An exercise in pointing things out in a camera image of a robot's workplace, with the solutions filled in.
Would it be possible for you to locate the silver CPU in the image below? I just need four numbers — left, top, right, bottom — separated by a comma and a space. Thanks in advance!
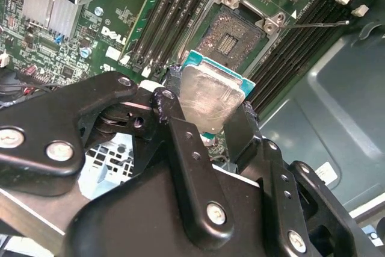
179, 49, 257, 134

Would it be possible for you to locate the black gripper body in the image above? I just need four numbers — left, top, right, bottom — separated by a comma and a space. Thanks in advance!
64, 165, 289, 257

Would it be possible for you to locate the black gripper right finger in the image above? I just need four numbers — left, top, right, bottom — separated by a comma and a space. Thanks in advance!
224, 102, 359, 257

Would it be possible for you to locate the thin metal locking lever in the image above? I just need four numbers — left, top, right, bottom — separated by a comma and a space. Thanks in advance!
277, 20, 351, 29

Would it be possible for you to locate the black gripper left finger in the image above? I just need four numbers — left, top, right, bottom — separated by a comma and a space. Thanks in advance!
0, 64, 236, 250

